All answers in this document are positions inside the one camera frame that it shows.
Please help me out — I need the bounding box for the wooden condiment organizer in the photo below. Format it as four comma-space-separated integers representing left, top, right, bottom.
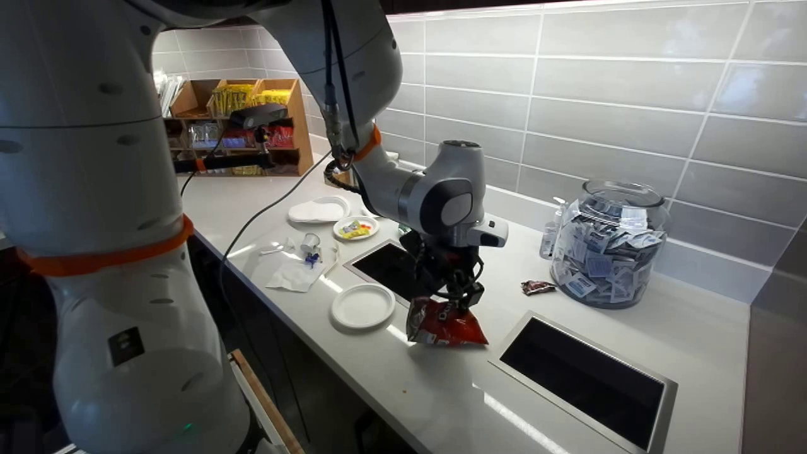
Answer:
160, 76, 315, 179

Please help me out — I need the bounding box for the small clear sanitizer bottle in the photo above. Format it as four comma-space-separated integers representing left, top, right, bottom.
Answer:
536, 196, 566, 262

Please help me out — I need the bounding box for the wooden edged furniture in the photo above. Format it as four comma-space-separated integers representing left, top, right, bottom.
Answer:
230, 348, 304, 454

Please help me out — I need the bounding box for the small plate with yellow food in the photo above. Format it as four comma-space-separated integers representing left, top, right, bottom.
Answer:
329, 213, 381, 245

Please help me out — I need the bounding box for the white crumpled bag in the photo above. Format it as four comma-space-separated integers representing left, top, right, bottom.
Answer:
153, 69, 184, 117

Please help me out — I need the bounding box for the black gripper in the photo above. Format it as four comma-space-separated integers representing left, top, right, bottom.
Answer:
414, 232, 487, 326

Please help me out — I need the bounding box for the small dark snack wrapper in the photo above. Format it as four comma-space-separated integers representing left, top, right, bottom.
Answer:
520, 277, 556, 298

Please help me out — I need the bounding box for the white round plate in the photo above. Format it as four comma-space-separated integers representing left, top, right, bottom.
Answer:
327, 282, 397, 332

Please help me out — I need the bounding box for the small clear blue item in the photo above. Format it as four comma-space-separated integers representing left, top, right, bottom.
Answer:
296, 229, 324, 268

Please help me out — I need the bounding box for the glass jar of packets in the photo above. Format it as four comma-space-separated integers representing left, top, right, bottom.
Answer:
550, 176, 673, 310

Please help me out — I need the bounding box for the clear plastic bag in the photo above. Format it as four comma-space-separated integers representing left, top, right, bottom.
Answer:
240, 238, 324, 296

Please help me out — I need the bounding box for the red Doritos chip bag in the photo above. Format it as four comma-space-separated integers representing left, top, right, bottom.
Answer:
404, 296, 492, 350

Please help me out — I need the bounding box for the thin black cable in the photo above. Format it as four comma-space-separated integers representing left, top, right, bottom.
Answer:
220, 150, 334, 279

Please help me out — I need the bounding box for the white oval plate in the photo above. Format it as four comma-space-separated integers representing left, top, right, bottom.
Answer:
285, 195, 349, 228

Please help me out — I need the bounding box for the thick black gripper cable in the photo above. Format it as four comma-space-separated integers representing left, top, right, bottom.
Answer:
318, 0, 365, 173

